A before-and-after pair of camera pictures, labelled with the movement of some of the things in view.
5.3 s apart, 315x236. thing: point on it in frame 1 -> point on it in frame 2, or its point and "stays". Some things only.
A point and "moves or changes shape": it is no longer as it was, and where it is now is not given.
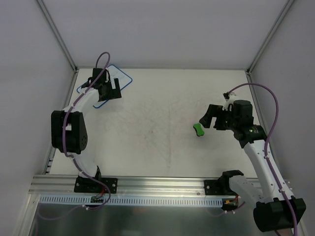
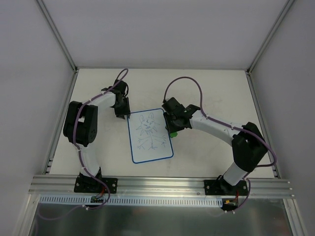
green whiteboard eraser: [199, 131] moves or changes shape
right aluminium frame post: [269, 36] stays
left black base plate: [88, 185] stays
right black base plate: [218, 187] stays
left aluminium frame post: [44, 9] stays
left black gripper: [113, 91] -> [122, 111]
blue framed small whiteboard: [114, 73] -> [149, 137]
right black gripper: [219, 119] -> [171, 122]
